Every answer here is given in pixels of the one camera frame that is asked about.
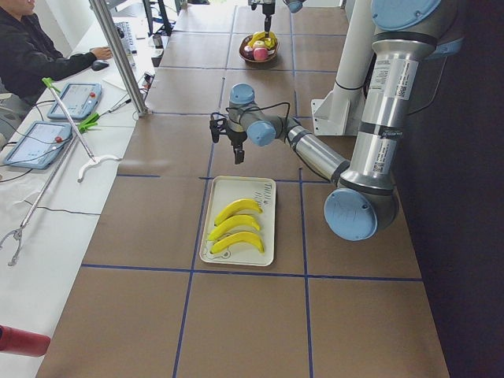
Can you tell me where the upper teach pendant tablet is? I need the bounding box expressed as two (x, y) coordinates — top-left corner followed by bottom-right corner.
(57, 83), (102, 120)

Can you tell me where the white bear-print tray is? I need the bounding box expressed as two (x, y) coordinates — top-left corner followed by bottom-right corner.
(199, 176), (276, 266)

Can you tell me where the red apple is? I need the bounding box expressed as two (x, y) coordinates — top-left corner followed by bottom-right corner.
(254, 48), (269, 61)

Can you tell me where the long reacher grabber tool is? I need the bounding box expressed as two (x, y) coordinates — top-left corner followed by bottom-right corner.
(42, 78), (121, 183)

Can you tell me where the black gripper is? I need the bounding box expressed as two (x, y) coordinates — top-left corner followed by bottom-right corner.
(259, 0), (276, 32)
(228, 128), (247, 165)

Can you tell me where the teach pendant tablet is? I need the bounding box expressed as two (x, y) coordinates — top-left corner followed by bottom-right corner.
(57, 83), (102, 120)
(3, 121), (72, 169)

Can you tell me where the keyboard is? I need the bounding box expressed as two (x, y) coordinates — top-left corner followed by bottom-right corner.
(115, 21), (137, 54)

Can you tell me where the aluminium frame post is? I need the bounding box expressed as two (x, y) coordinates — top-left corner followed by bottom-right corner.
(89, 0), (148, 117)

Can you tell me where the black computer mouse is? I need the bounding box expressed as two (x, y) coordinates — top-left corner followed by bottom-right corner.
(91, 60), (109, 72)

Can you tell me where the dark purple fruit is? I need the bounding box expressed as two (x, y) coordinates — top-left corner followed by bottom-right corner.
(243, 45), (254, 59)

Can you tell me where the woven wicker basket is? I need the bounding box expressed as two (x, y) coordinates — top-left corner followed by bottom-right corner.
(239, 31), (279, 63)

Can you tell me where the lower teach pendant tablet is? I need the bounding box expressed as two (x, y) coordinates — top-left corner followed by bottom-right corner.
(3, 121), (72, 169)

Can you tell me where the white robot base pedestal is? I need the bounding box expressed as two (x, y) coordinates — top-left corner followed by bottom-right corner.
(311, 0), (375, 136)

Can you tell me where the red cylinder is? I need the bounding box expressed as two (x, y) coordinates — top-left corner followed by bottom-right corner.
(0, 325), (51, 357)

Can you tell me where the person in black jacket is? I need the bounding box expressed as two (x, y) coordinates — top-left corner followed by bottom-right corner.
(1, 1), (113, 104)

